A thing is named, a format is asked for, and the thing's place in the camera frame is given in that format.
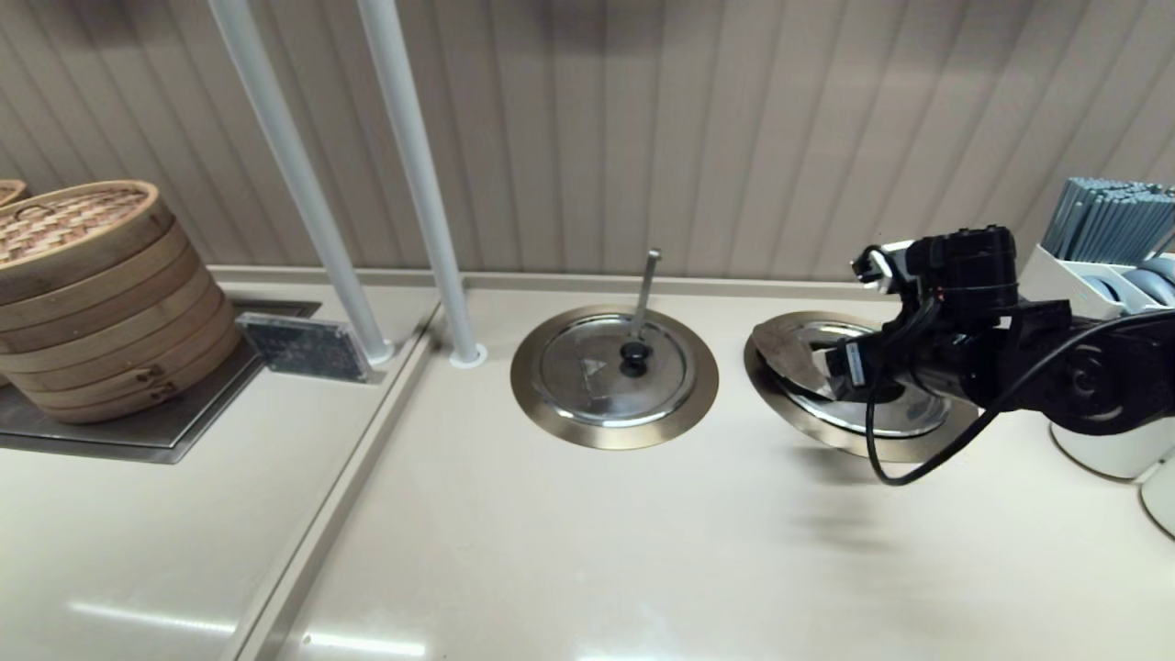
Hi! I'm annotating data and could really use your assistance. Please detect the white ceramic jar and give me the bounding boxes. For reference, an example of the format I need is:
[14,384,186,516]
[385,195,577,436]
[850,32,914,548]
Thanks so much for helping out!
[1138,450,1175,541]
[1051,422,1175,480]

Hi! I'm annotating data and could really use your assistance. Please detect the round steel counter ring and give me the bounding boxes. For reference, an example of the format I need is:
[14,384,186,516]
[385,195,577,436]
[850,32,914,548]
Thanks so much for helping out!
[510,305,719,451]

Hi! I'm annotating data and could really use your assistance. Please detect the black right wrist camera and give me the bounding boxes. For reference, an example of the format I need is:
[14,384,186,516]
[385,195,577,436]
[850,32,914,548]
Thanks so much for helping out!
[852,225,1022,320]

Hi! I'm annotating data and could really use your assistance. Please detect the steel ladle handle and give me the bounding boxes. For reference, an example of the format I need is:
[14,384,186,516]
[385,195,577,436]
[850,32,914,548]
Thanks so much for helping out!
[630,249,663,345]

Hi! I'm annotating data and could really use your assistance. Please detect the white metal pole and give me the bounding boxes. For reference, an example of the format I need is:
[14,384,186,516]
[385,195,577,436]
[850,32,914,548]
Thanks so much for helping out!
[356,0,487,370]
[207,0,397,366]

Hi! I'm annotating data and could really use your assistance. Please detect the recessed stainless steel tray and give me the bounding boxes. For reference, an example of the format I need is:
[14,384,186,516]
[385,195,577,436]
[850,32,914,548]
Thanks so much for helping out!
[0,299,322,465]

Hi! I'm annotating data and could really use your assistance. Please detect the black camera cable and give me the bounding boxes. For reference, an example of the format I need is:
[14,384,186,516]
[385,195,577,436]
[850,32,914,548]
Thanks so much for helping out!
[863,308,1175,487]

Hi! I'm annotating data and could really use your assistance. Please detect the stacked bamboo steamer baskets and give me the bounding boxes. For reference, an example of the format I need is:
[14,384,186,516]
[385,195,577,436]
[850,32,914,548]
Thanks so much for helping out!
[0,180,244,425]

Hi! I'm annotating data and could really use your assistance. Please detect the grey chopsticks bundle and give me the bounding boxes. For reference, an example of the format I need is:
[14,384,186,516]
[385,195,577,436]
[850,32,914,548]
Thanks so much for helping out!
[1042,178,1175,265]

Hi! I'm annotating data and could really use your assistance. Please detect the white cutlery holder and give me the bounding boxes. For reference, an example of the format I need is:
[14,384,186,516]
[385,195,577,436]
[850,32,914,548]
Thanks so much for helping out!
[1021,244,1175,322]

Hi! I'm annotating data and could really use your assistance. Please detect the steel pot lid black knob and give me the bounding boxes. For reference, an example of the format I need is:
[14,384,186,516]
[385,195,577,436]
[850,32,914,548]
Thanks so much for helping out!
[531,314,697,429]
[753,320,951,439]

